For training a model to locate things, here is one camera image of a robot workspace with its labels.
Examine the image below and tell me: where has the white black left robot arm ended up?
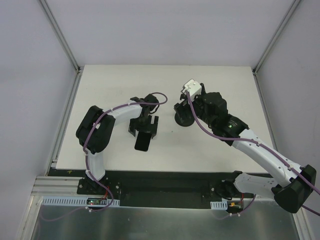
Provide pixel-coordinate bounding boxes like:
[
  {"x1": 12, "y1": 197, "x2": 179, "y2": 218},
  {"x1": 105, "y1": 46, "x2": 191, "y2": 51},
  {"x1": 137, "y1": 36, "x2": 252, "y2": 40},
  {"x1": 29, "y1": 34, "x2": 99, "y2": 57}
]
[{"x1": 75, "y1": 93, "x2": 166, "y2": 195}]

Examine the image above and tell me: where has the black round-base phone stand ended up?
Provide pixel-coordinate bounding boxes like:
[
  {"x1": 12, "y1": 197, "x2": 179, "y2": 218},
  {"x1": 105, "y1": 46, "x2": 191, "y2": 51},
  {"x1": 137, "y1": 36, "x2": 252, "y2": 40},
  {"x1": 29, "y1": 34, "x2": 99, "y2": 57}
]
[{"x1": 173, "y1": 103, "x2": 195, "y2": 127}]

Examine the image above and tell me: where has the white cable duct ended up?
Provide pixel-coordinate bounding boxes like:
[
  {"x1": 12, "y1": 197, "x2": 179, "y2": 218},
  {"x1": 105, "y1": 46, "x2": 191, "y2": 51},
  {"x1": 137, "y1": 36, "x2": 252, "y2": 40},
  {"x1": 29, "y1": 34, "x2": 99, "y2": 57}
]
[
  {"x1": 210, "y1": 201, "x2": 228, "y2": 211},
  {"x1": 42, "y1": 196, "x2": 120, "y2": 208}
]

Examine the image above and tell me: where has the aluminium frame post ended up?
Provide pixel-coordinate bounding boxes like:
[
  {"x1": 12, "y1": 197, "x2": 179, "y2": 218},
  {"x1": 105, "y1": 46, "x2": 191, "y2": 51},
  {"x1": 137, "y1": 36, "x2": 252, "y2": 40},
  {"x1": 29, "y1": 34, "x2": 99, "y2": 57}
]
[
  {"x1": 37, "y1": 0, "x2": 81, "y2": 73},
  {"x1": 252, "y1": 0, "x2": 303, "y2": 76}
]

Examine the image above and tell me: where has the white left cable duct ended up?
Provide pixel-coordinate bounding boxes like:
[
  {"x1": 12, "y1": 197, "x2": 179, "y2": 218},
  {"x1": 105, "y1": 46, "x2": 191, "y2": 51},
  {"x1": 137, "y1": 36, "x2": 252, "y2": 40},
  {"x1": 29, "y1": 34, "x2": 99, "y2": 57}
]
[{"x1": 42, "y1": 196, "x2": 120, "y2": 208}]

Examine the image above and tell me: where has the aluminium left frame post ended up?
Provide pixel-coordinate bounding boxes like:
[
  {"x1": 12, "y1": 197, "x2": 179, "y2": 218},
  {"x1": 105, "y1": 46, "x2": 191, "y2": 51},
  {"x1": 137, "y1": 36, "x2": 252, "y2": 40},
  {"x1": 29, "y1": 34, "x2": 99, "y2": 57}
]
[{"x1": 37, "y1": 0, "x2": 81, "y2": 73}]

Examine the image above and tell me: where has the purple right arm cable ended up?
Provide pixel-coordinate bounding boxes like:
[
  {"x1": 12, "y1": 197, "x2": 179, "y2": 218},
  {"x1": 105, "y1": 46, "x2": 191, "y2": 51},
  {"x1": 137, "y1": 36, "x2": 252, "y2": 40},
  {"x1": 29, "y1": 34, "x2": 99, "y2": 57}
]
[{"x1": 186, "y1": 91, "x2": 320, "y2": 217}]

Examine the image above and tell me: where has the white right cable duct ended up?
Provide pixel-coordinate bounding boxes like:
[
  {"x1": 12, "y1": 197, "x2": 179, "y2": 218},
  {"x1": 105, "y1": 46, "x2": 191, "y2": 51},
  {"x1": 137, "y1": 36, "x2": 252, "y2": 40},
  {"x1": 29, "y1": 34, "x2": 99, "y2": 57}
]
[{"x1": 210, "y1": 201, "x2": 228, "y2": 211}]

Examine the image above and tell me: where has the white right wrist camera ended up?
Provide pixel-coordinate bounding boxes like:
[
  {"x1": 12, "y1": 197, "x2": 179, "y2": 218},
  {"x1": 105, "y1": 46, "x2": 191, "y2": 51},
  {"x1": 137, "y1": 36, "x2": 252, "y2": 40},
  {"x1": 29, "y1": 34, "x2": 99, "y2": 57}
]
[{"x1": 181, "y1": 79, "x2": 202, "y2": 98}]

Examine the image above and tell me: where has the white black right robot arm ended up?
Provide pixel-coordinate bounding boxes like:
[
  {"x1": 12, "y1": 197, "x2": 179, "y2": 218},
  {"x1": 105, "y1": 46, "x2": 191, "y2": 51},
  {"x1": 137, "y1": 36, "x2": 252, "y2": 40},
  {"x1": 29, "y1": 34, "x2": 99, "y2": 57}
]
[{"x1": 173, "y1": 79, "x2": 320, "y2": 214}]

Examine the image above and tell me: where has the black smartphone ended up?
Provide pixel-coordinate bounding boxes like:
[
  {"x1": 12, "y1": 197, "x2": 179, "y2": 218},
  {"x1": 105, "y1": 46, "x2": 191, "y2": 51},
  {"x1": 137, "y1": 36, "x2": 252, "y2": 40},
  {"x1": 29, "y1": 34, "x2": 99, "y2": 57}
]
[{"x1": 134, "y1": 131, "x2": 152, "y2": 152}]

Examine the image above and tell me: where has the aluminium right frame post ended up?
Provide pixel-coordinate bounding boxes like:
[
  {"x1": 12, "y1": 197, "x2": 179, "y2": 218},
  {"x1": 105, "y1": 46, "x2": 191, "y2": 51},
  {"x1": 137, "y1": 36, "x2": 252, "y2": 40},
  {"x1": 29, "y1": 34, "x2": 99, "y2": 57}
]
[{"x1": 252, "y1": 0, "x2": 303, "y2": 76}]

